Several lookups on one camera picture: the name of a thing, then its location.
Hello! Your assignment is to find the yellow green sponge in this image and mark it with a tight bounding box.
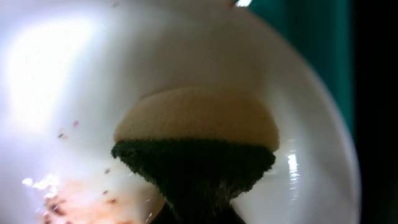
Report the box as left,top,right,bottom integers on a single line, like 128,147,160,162
111,87,280,223

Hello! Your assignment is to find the white plate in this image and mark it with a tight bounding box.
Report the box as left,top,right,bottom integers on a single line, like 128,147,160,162
1,1,361,223

